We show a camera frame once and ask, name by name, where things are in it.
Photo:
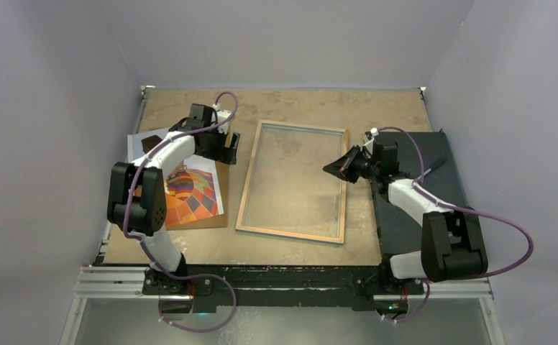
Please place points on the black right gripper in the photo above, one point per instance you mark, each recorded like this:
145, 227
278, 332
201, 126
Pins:
343, 167

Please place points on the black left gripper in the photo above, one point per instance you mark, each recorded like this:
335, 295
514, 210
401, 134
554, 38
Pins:
223, 154

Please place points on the brown cardboard backing board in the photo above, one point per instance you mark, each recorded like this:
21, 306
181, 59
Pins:
195, 195

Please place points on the hot air balloon photo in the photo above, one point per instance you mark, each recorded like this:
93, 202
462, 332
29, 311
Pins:
170, 157

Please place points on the blue wooden picture frame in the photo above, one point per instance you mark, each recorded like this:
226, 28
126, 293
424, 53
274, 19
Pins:
293, 181

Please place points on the clear acrylic glazing sheet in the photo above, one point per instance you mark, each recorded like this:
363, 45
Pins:
293, 181

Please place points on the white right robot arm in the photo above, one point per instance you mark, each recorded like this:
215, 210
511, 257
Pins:
452, 245

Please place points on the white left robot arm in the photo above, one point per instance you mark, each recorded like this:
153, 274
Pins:
136, 202

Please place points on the dark green flat box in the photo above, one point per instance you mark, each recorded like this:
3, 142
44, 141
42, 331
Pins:
397, 232

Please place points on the small black hammer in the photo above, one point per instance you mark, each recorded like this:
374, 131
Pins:
433, 166

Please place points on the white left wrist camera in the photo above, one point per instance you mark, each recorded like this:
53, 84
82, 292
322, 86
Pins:
223, 118

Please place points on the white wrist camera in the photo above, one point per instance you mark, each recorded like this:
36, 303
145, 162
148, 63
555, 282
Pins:
223, 118
369, 139

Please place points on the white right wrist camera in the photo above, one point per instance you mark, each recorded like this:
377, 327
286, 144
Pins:
369, 139

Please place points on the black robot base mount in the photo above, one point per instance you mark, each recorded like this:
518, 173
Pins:
209, 286

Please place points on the aluminium front rail frame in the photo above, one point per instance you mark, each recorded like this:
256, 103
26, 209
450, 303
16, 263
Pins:
109, 308

